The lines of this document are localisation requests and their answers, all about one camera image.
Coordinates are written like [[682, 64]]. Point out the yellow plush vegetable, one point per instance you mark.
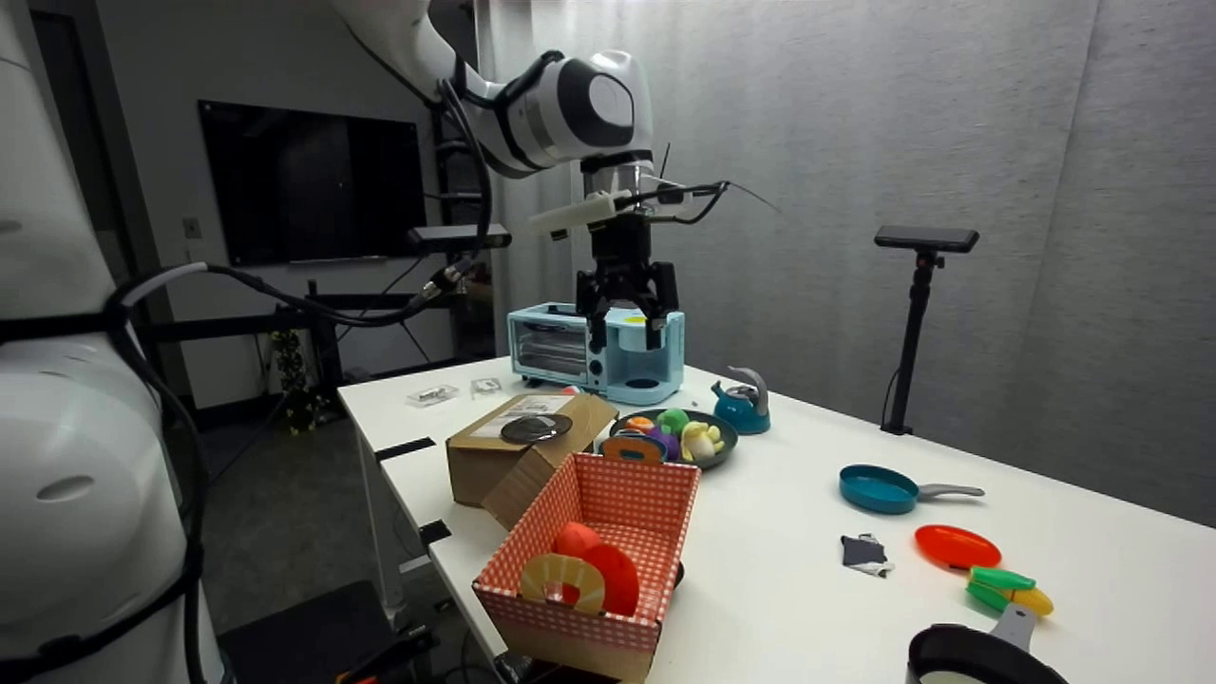
[[710, 440]]

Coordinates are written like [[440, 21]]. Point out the orange flat plate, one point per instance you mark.
[[960, 549]]

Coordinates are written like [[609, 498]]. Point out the black stereo camera bar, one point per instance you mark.
[[924, 238]]

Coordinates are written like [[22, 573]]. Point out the brown cardboard box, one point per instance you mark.
[[477, 468]]

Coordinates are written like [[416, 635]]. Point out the dark round tray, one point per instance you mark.
[[722, 452]]

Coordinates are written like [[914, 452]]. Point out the black flat screen monitor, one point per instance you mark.
[[315, 193]]

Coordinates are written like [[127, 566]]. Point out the small dark folded object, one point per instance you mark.
[[865, 553]]

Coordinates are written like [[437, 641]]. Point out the teal kettle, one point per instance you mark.
[[743, 411]]

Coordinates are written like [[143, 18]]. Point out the purple plush eggplant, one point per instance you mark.
[[662, 444]]

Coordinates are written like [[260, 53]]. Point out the light blue toaster oven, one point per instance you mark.
[[545, 349]]

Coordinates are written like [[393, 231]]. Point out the black table clamp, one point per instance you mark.
[[434, 532]]

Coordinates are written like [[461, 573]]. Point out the orange round toy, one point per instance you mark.
[[575, 537]]

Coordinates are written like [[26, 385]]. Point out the black zip tie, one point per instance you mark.
[[752, 197]]

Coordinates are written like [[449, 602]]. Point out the dark grey round lid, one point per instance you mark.
[[538, 427]]

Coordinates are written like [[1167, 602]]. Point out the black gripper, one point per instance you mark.
[[629, 271]]

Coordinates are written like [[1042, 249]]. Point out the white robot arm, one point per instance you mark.
[[556, 107]]

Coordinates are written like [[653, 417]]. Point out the orange plush vegetable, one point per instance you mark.
[[640, 425]]

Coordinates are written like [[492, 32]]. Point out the green plush vegetable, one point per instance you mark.
[[672, 420]]

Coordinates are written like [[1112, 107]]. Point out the black camera tripod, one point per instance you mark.
[[914, 327]]

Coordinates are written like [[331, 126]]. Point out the orange white checkered box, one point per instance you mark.
[[575, 641]]

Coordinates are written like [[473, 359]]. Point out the small decorated tree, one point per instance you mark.
[[295, 380]]

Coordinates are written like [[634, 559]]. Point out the teal frying pan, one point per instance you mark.
[[874, 492]]

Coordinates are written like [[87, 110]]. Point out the white plush vegetable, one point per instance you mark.
[[694, 447]]

